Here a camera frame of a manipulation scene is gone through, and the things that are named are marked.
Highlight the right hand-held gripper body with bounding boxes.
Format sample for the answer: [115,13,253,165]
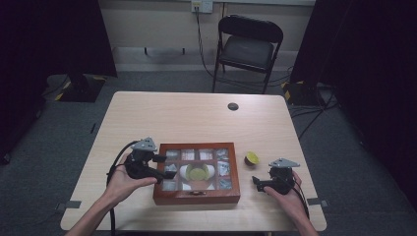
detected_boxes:
[268,157,301,196]

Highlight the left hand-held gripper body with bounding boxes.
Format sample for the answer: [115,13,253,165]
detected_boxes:
[124,137,158,180]

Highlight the lime half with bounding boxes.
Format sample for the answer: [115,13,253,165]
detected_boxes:
[243,150,261,167]

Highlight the wooden box with glass lid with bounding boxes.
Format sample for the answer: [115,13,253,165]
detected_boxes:
[152,142,242,207]

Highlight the person's right hand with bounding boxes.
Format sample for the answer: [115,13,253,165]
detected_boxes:
[264,170,310,224]

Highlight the person's left hand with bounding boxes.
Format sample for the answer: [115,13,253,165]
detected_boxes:
[104,152,159,208]

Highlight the yellow-green coffee capsule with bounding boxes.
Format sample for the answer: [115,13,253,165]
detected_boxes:
[185,164,211,182]

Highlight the group of small silvery packets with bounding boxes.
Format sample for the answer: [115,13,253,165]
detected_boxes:
[161,148,232,192]

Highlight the grey tape strip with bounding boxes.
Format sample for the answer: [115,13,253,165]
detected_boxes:
[307,197,329,207]
[54,200,83,211]

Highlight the black stand base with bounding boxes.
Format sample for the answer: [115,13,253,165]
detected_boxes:
[280,80,326,107]
[54,73,108,103]

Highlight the black folding chair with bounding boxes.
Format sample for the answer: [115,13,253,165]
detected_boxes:
[211,14,284,95]

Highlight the dark curtain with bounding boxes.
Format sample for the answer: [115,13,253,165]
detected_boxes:
[0,0,118,165]
[289,0,417,212]

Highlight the left hand-held gripper cable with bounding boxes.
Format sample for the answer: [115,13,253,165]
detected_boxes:
[105,140,142,236]

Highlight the hand-held gripper cable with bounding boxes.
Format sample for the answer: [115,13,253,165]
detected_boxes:
[105,140,142,236]
[290,183,311,221]

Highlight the right hand-held gripper cable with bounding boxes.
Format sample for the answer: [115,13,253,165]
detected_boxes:
[290,183,311,221]

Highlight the black floor cables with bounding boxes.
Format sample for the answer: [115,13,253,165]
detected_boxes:
[288,88,340,141]

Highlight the white wall socket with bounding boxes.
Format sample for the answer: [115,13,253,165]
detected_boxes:
[191,0,214,15]

